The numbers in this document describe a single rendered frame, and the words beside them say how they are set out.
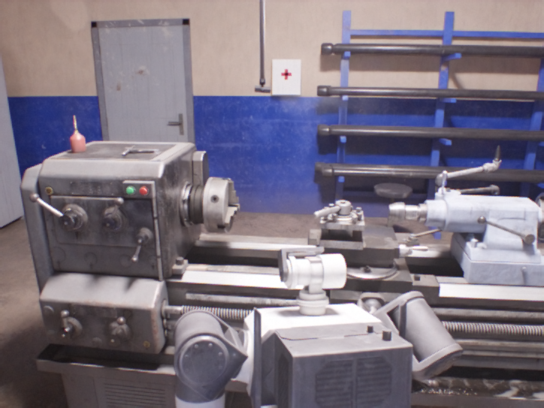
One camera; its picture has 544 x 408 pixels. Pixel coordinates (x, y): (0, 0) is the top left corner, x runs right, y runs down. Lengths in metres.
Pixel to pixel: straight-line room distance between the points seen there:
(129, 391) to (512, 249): 1.82
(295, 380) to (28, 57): 5.53
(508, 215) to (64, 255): 1.89
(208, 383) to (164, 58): 4.57
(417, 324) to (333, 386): 0.28
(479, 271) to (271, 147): 3.39
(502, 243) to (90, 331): 1.77
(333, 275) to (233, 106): 4.24
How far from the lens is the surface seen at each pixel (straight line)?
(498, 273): 2.05
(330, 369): 0.70
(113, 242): 1.95
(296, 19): 4.90
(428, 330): 0.93
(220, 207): 1.90
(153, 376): 2.07
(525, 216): 2.07
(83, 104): 5.64
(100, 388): 2.38
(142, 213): 1.84
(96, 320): 2.02
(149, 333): 1.95
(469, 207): 1.99
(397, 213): 1.96
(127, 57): 5.30
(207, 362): 0.76
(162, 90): 5.16
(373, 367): 0.73
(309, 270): 0.85
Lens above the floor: 1.72
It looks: 18 degrees down
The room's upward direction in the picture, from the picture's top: straight up
